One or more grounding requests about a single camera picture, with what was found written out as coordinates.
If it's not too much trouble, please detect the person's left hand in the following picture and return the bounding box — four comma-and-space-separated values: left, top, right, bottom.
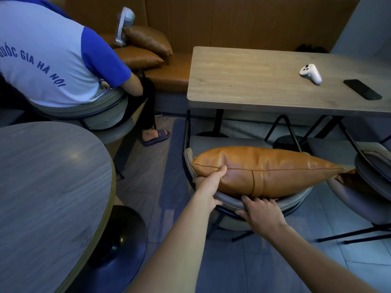
193, 165, 228, 211

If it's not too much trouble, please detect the person's right hand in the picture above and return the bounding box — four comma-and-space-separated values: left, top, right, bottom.
235, 195, 288, 238

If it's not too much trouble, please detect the grey chair black frame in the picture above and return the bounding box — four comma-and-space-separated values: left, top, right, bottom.
301, 116, 391, 245
30, 87, 138, 180
182, 109, 314, 243

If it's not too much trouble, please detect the person's right forearm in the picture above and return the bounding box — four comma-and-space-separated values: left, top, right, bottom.
266, 224, 379, 293

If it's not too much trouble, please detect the person's left forearm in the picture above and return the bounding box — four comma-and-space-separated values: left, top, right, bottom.
128, 193, 216, 293

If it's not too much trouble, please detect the rectangular wooden table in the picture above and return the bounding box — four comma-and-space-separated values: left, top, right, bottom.
187, 46, 391, 155

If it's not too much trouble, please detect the white game controller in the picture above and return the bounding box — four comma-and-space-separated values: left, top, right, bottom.
299, 63, 323, 86

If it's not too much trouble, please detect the black smartphone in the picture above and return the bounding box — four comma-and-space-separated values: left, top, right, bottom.
343, 79, 383, 101

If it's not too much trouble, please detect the round grey wooden table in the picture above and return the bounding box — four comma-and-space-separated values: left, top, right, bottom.
0, 121, 148, 293

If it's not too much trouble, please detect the brown leather bench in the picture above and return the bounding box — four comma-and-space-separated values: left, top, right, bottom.
62, 0, 362, 95

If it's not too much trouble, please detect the black bag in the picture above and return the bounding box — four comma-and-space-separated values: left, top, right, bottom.
295, 43, 330, 54

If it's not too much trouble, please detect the white handheld fan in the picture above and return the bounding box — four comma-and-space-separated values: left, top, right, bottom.
113, 6, 136, 48

